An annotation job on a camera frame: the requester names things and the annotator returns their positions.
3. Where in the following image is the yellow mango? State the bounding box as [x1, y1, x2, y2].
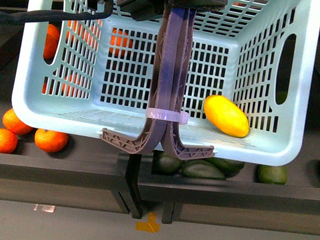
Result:
[203, 95, 250, 138]

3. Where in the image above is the light blue plastic basket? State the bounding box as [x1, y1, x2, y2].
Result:
[11, 0, 320, 166]

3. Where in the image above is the dark green avocado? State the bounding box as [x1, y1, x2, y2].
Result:
[152, 151, 183, 175]
[206, 157, 246, 173]
[181, 159, 226, 180]

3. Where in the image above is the white zip tie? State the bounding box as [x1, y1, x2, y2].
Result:
[145, 107, 189, 125]

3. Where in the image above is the dark wooden display stand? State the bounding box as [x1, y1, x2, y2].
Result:
[0, 7, 320, 236]

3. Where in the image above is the yellow floor tape marker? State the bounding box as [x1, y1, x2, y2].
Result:
[135, 212, 160, 233]

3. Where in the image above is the orange tangerine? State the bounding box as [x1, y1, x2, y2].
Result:
[2, 108, 34, 135]
[0, 128, 18, 154]
[34, 128, 69, 153]

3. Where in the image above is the grey basket handle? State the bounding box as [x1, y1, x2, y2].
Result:
[100, 4, 214, 161]

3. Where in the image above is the black cable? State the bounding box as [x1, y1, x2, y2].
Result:
[0, 0, 115, 25]

